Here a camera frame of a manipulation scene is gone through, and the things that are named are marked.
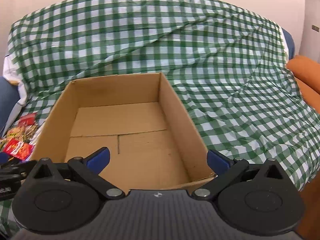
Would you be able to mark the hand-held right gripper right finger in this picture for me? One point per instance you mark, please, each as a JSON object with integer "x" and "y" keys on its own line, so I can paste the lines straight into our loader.
{"x": 217, "y": 160}

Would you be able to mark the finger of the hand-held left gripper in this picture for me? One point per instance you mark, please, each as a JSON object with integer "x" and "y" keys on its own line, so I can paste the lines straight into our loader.
{"x": 17, "y": 170}

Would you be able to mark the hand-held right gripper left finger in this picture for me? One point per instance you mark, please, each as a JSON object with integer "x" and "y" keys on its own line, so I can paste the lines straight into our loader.
{"x": 101, "y": 157}

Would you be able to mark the clear cracker bag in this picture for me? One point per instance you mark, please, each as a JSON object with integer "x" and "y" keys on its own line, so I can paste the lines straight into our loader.
{"x": 15, "y": 133}

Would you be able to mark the cardboard box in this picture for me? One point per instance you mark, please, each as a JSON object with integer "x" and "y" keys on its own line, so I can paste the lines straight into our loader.
{"x": 140, "y": 130}

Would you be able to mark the red yellow snack packet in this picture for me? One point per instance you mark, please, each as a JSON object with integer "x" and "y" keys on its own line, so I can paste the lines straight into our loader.
{"x": 21, "y": 150}

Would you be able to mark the red grain cake packet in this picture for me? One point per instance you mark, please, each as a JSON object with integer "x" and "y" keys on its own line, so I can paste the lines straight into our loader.
{"x": 28, "y": 119}

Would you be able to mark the white sheet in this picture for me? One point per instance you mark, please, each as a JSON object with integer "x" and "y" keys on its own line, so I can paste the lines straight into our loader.
{"x": 15, "y": 90}

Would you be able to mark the green checkered cloth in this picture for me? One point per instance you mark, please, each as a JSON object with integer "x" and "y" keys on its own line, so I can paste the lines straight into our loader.
{"x": 190, "y": 55}

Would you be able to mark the wall switch plate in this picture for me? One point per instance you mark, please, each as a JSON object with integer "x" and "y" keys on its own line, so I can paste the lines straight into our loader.
{"x": 315, "y": 27}

